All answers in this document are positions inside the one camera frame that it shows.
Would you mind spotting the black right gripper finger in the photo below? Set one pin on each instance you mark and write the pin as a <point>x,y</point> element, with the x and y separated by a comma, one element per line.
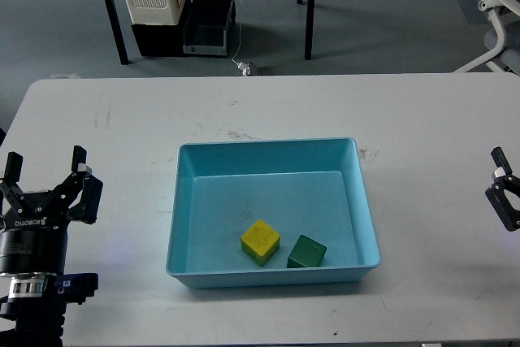
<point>504,181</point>

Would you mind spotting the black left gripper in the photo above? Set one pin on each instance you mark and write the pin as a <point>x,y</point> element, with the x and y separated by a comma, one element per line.
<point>34,238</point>

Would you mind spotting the green wooden cube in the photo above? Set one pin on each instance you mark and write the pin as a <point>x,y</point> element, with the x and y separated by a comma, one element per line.
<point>306,253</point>

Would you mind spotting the yellow wooden cube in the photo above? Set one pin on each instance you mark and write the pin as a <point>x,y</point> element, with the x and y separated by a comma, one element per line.
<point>260,242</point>

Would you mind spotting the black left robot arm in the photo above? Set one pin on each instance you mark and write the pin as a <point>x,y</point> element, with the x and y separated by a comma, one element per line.
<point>36,312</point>

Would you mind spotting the black storage box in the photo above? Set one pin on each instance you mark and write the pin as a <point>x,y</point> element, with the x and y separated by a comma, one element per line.
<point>162,40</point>

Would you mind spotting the black table leg left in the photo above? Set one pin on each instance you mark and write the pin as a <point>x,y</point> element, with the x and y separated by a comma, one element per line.
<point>117,32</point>

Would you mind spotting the light blue plastic tray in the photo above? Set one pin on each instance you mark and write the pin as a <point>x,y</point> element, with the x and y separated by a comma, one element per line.
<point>301,187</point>

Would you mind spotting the white office chair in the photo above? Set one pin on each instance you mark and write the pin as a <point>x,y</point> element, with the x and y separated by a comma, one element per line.
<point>502,41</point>

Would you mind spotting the dark grey open bin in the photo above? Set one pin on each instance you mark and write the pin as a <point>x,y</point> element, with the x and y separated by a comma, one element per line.
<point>208,27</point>

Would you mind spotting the white power adapter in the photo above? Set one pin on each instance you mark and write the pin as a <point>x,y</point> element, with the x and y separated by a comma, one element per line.
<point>249,69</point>

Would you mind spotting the black table leg right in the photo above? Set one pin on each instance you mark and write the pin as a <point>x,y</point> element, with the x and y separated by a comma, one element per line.
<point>309,30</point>

